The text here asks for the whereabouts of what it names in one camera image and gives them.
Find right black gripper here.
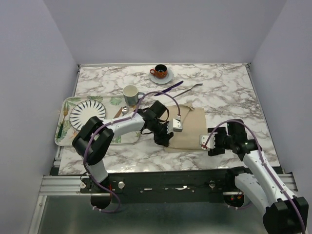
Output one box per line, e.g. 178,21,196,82
208,127,234,156

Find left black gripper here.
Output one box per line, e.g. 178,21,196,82
150,119,174,148

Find beige cloth napkin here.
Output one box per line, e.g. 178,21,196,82
164,102,207,153

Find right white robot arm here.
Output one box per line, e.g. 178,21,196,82
199,119,309,234

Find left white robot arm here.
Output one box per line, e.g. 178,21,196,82
72,101,174,193

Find purple knife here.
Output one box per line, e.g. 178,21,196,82
155,81,184,96

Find silver spoon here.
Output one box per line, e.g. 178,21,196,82
121,106,130,116

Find rose gold knife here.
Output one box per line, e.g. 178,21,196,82
114,107,122,118

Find grey and cream mug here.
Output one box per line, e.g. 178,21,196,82
122,85,145,106

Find silver fork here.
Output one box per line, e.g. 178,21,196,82
173,83,203,98

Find white saucer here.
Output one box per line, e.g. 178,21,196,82
149,68,175,84

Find brown coffee cup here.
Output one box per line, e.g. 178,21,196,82
150,64,168,79

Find white plate with blue stripes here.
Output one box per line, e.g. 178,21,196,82
69,100,107,131

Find white tray with leaf print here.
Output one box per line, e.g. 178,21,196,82
55,96,127,146

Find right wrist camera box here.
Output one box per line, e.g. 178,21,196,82
199,134,215,150

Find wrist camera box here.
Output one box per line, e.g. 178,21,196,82
172,118,183,132
199,134,215,150

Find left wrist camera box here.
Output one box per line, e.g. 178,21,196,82
172,118,183,132

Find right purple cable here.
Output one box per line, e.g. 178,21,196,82
202,119,307,234

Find purple cable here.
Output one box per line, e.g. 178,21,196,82
82,91,182,214
202,119,307,234

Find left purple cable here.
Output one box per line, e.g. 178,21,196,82
82,91,182,214

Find gold fork with green handle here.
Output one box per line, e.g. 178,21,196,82
57,104,68,138

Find aluminium frame rail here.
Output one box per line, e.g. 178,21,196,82
39,174,298,196

